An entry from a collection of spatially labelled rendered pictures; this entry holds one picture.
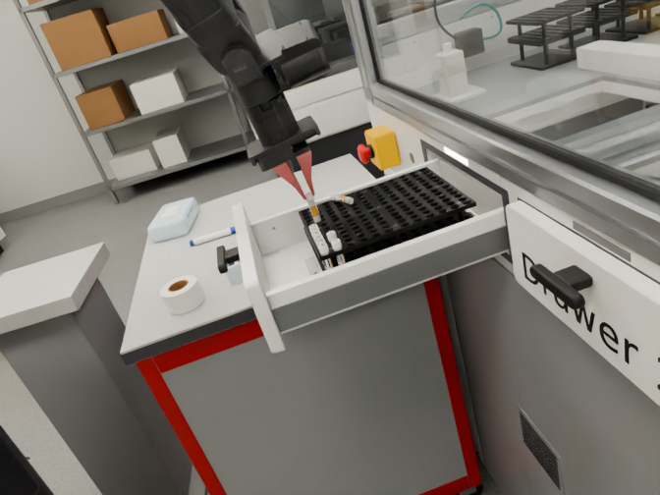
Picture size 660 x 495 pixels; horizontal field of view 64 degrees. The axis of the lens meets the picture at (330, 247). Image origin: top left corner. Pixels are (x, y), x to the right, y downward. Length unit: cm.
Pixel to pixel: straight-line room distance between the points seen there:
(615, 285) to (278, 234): 54
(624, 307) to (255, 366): 67
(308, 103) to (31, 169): 420
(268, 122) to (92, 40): 395
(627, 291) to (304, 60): 44
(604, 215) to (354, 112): 113
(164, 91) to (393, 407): 373
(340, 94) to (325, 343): 80
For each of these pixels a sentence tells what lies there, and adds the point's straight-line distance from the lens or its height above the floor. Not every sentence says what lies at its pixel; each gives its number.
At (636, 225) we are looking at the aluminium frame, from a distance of 50.
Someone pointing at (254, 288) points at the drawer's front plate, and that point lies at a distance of 64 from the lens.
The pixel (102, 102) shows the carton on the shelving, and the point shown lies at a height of 79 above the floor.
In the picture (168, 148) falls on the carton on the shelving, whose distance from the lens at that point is 468.
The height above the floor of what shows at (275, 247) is 84.
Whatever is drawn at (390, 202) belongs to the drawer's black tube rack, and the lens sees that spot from 79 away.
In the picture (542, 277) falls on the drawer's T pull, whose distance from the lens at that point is 55.
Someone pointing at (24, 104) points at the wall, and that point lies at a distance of 536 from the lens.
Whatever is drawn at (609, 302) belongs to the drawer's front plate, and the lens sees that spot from 55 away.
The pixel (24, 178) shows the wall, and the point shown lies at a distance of 556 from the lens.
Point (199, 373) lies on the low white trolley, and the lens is 102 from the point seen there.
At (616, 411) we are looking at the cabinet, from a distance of 68.
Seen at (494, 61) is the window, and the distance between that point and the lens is 67.
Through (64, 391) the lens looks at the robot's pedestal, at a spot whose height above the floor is 50.
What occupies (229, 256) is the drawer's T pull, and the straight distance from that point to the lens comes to 76.
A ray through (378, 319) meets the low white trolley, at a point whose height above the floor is 63.
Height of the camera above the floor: 122
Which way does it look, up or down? 27 degrees down
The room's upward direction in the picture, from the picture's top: 17 degrees counter-clockwise
